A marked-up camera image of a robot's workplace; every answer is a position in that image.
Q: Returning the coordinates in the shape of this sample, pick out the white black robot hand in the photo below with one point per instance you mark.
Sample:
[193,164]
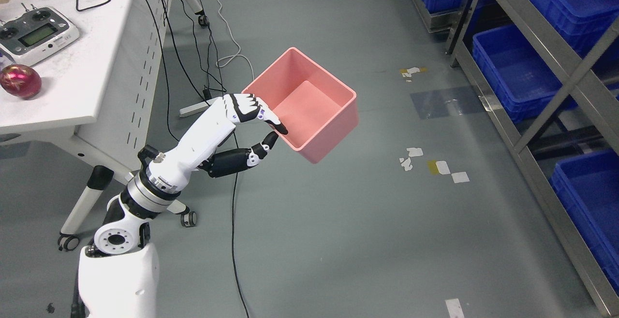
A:
[197,147]

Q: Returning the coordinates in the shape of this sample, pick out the steel shelf rack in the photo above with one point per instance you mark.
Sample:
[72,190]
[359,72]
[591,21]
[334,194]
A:
[582,107]

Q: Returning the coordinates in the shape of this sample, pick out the grey remote controller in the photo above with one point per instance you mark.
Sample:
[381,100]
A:
[36,35]

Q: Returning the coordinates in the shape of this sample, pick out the blue bin middle shelf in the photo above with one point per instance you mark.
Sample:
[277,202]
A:
[522,82]

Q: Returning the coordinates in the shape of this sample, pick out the pink plastic storage box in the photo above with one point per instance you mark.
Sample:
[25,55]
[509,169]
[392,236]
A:
[317,109]

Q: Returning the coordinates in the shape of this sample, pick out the blue bin bottom right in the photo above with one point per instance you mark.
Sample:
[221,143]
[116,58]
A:
[588,188]

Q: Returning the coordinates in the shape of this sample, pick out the red ornament ball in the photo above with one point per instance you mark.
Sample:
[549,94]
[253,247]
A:
[21,81]

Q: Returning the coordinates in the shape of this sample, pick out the blue bin upper right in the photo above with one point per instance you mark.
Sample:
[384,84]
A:
[566,4]

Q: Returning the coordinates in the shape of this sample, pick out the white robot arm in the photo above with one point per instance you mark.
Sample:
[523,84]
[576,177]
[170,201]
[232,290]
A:
[118,271]

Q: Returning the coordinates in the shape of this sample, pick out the white desk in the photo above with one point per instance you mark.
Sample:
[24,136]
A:
[98,91]

